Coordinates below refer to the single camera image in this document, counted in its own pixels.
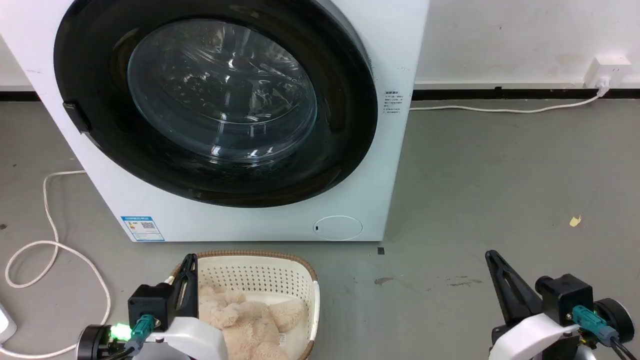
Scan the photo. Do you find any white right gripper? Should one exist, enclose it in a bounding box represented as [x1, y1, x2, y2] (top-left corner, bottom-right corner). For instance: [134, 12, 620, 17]
[485, 250, 582, 360]

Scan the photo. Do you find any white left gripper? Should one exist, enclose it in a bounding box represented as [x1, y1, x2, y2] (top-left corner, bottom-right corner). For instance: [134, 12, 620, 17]
[148, 253, 229, 360]

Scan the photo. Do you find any round black glass washer door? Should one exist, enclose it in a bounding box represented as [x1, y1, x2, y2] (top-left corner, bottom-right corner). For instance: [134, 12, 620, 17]
[53, 0, 379, 209]

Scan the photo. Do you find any white front-load washing machine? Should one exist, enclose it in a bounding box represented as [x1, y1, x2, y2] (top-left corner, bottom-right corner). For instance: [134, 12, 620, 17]
[0, 0, 431, 243]

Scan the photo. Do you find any blue energy label sticker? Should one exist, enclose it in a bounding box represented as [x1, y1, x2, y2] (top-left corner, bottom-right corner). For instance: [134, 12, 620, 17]
[120, 215, 165, 243]

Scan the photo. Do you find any white perforated laundry basket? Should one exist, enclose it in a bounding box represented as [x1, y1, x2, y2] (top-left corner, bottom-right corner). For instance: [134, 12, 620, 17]
[168, 250, 321, 360]

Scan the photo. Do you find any beige plush toy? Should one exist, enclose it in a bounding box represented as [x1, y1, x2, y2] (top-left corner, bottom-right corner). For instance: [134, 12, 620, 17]
[198, 286, 307, 360]

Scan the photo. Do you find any white plastic object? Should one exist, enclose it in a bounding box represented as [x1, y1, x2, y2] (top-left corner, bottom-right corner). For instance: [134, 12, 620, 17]
[0, 303, 18, 346]

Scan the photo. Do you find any small black text sticker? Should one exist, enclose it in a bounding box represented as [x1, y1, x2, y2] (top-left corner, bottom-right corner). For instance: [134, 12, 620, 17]
[383, 90, 402, 116]

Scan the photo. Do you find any teal plug left camera cable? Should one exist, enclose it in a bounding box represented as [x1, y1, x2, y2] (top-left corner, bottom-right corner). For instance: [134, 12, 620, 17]
[102, 314, 162, 360]

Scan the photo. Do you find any teal plug camera cable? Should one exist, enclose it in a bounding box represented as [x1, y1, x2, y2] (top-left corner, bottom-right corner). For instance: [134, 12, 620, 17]
[572, 305, 638, 360]
[102, 314, 162, 360]

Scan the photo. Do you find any teal plug right camera cable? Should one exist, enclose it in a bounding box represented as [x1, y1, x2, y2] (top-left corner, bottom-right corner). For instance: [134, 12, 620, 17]
[572, 305, 638, 360]

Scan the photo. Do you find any long looped white power cable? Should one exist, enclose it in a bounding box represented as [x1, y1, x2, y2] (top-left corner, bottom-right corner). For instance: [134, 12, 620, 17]
[0, 169, 112, 360]

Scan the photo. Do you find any thin white cable with plug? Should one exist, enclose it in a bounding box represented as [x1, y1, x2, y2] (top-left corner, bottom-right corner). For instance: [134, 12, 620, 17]
[409, 88, 609, 115]

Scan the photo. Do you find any white wall socket box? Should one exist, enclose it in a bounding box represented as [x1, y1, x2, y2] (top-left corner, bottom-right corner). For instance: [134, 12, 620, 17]
[585, 55, 633, 91]

